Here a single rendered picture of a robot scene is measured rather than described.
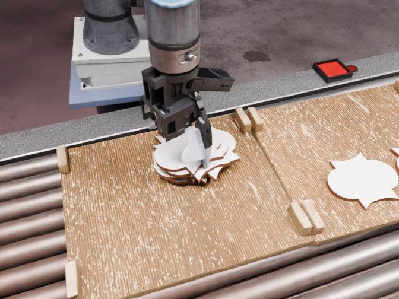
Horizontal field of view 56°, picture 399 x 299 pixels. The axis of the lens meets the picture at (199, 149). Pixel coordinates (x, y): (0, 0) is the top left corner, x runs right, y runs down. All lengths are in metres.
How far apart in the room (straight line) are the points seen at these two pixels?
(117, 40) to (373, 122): 0.65
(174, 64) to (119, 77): 0.53
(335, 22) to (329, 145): 2.60
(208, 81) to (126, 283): 0.35
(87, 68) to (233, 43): 2.01
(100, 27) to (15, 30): 2.42
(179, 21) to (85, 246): 0.40
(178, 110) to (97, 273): 0.29
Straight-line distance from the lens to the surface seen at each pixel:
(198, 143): 0.65
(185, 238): 0.67
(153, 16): 0.52
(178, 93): 0.60
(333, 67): 1.10
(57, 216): 0.76
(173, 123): 0.61
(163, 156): 0.71
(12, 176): 0.87
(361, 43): 3.18
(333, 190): 0.76
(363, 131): 0.91
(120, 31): 1.03
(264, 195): 0.73
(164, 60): 0.55
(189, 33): 0.53
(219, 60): 2.75
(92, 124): 0.92
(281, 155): 0.80
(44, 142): 0.91
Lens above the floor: 1.52
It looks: 47 degrees down
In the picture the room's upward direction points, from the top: straight up
